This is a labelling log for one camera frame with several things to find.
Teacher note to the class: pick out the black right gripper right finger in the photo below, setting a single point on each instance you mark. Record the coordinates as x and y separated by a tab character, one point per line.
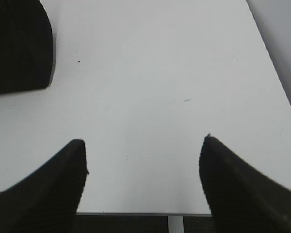
241	199

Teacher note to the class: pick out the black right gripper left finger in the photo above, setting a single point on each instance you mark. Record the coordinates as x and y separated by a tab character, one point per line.
46	201

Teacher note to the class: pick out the black tote bag tan handles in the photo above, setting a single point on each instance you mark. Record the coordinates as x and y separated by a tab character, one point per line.
26	46

